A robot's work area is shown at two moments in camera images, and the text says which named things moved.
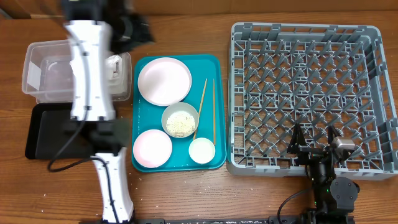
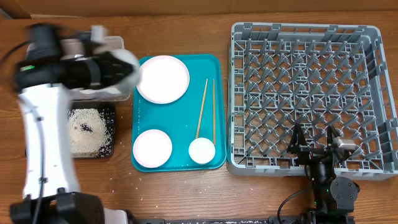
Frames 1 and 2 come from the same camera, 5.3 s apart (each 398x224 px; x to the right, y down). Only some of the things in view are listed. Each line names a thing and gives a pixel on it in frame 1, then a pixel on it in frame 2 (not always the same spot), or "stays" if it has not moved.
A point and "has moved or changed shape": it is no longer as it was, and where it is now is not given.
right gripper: x=296 y=144 stays
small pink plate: x=152 y=148 stays
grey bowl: x=176 y=107 -> x=129 y=57
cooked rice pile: x=180 y=124 has moved or changed shape
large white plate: x=164 y=81 stays
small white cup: x=201 y=150 stays
